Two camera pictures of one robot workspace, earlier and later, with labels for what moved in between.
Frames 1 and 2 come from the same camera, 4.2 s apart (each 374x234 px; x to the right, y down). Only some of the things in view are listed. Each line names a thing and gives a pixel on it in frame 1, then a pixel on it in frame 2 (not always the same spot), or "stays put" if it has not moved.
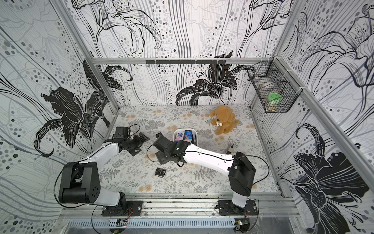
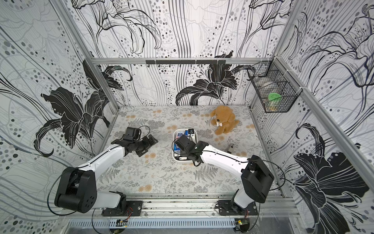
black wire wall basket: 276,89 stays put
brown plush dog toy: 224,120 stays put
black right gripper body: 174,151 to 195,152
